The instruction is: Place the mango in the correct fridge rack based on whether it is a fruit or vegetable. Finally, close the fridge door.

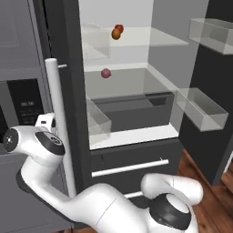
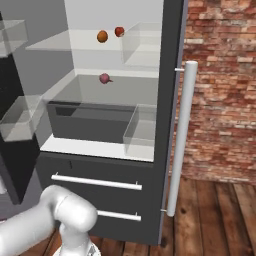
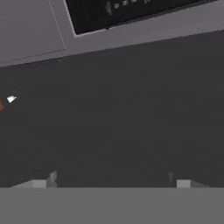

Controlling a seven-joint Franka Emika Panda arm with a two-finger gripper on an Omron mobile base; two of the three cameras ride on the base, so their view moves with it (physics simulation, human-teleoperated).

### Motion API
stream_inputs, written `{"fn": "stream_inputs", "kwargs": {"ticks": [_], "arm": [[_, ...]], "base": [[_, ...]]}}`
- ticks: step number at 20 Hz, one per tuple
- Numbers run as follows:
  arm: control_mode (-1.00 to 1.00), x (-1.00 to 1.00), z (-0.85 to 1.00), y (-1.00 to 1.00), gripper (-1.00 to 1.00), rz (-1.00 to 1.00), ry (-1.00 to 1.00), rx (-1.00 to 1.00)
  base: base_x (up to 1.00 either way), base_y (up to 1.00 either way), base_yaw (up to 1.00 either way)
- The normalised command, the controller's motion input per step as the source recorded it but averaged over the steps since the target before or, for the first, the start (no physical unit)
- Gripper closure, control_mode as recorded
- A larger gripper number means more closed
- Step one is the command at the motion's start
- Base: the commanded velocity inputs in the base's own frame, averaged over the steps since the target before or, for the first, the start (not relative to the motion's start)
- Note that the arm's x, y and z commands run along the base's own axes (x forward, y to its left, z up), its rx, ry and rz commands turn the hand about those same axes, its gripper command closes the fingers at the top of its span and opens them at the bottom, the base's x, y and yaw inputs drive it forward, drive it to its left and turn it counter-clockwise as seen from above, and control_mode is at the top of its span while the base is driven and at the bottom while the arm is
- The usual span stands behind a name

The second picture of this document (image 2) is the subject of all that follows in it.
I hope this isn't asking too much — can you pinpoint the clear door bin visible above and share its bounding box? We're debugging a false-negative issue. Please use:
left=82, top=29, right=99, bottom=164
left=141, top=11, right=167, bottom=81
left=121, top=21, right=164, bottom=69
left=0, top=94, right=46, bottom=144
left=122, top=103, right=158, bottom=159
left=0, top=19, right=29, bottom=59

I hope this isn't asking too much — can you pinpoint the glass fridge shelf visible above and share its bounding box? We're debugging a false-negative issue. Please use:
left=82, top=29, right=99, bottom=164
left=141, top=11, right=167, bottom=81
left=42, top=73, right=160, bottom=108
left=25, top=28, right=162, bottom=53

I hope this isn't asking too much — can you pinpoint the dark grey right fridge door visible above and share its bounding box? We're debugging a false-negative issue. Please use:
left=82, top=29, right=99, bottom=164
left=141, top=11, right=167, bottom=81
left=153, top=0, right=190, bottom=247

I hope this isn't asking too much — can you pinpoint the purple round vegetable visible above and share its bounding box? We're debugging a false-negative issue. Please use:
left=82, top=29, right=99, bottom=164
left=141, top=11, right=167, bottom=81
left=98, top=72, right=114, bottom=85

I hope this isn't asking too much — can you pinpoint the orange round fruit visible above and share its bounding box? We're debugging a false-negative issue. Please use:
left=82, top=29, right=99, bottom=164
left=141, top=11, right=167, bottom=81
left=96, top=29, right=109, bottom=44

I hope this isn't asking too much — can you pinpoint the dark grey fridge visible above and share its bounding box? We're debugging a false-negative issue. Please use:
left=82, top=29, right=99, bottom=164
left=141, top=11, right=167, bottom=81
left=33, top=0, right=165, bottom=246

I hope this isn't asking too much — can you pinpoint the black left fridge door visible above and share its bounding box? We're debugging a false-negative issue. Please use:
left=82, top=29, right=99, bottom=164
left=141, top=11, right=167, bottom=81
left=0, top=9, right=43, bottom=206

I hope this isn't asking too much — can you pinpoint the dark grey crisper drawer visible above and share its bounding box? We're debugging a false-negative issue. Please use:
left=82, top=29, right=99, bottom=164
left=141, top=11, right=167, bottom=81
left=46, top=101, right=138, bottom=145

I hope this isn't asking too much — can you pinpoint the dark grey freezer drawer front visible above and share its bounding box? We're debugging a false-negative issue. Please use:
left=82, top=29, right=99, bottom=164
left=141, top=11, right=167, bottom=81
left=49, top=199, right=161, bottom=246
left=35, top=151, right=155, bottom=205

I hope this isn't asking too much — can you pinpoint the red apple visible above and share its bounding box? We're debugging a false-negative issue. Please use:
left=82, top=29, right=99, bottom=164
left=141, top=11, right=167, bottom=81
left=114, top=26, right=126, bottom=38

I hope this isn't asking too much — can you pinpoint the long silver door handle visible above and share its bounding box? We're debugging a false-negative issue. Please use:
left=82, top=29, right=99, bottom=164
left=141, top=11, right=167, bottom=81
left=160, top=60, right=199, bottom=218

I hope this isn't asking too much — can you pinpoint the silver drawer handle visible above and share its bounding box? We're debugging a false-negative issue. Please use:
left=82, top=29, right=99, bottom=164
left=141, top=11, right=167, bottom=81
left=50, top=172, right=143, bottom=191
left=95, top=209, right=142, bottom=222

